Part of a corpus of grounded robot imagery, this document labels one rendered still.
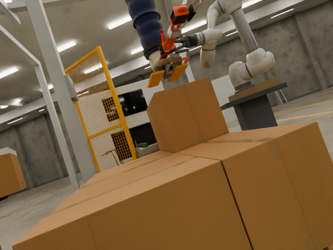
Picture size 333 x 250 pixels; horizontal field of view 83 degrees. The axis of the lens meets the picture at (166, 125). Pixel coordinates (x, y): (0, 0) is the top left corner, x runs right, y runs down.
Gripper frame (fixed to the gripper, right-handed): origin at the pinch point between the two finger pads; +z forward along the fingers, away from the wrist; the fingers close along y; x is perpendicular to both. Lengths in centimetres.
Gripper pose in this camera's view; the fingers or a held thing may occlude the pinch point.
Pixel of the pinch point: (167, 47)
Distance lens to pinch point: 140.7
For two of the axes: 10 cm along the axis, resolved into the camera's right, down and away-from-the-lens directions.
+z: -9.3, 3.1, -2.0
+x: -1.8, 1.0, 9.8
